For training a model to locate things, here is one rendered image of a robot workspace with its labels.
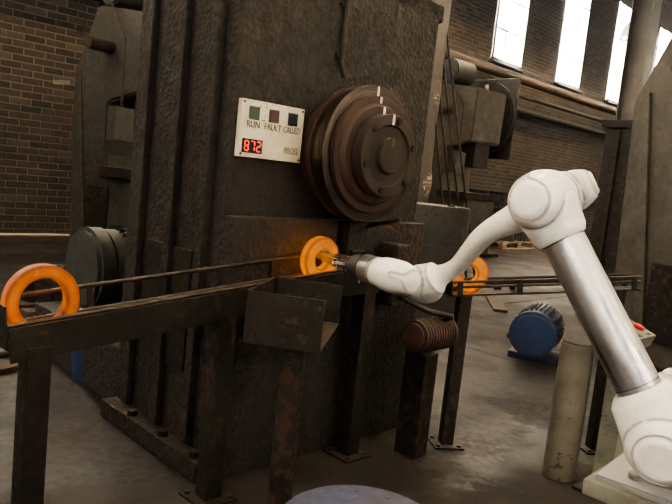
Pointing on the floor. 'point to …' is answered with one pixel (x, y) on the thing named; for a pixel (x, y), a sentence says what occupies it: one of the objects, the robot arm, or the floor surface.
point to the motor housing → (420, 381)
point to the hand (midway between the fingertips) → (320, 254)
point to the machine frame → (255, 209)
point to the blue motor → (536, 334)
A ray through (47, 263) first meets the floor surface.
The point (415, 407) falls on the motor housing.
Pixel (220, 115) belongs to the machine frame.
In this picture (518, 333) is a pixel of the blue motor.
